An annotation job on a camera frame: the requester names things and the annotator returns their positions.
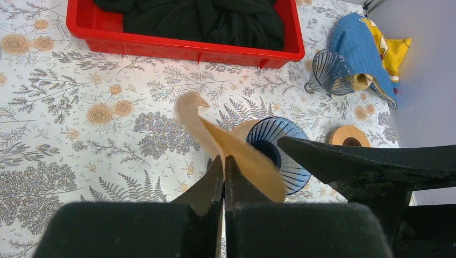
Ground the black cloth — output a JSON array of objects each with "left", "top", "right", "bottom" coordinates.
[{"left": 94, "top": 0, "right": 284, "bottom": 51}]

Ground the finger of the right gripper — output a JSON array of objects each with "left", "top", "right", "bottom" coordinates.
[{"left": 277, "top": 137, "right": 455, "bottom": 243}]

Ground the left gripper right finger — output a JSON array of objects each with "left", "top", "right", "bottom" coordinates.
[{"left": 224, "top": 156, "right": 393, "bottom": 257}]

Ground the red plastic bin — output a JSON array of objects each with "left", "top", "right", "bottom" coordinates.
[{"left": 66, "top": 1, "right": 305, "bottom": 68}]

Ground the blue glass dripper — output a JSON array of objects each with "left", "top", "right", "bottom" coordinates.
[{"left": 246, "top": 117, "right": 311, "bottom": 195}]

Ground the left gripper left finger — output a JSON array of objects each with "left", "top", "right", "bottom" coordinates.
[{"left": 34, "top": 156, "right": 223, "bottom": 257}]

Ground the grey glass dripper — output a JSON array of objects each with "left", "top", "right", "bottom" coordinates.
[{"left": 304, "top": 49, "right": 354, "bottom": 97}]

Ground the single brown paper filter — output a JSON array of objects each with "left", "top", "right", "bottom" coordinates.
[{"left": 175, "top": 91, "right": 286, "bottom": 203}]

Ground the wooden ring holder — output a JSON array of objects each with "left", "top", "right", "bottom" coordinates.
[
  {"left": 328, "top": 125, "right": 371, "bottom": 147},
  {"left": 230, "top": 119, "right": 261, "bottom": 142}
]

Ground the blue and yellow cloth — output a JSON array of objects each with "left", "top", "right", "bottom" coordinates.
[{"left": 329, "top": 13, "right": 412, "bottom": 110}]

